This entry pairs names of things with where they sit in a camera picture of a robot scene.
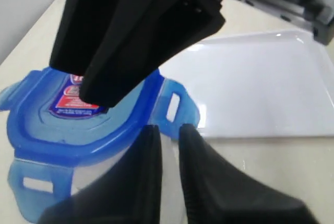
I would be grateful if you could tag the white plastic tray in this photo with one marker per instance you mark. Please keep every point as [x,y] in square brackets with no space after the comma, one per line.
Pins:
[277,84]

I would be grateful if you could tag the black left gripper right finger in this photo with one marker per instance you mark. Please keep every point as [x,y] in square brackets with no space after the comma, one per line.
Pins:
[215,191]

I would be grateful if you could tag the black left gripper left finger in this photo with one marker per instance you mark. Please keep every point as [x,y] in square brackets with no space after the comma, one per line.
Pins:
[130,192]

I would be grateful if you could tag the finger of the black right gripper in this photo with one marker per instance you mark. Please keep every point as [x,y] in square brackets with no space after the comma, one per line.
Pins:
[84,25]
[124,59]

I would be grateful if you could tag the blue plastic container lid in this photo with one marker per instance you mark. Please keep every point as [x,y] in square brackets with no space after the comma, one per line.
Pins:
[53,132]

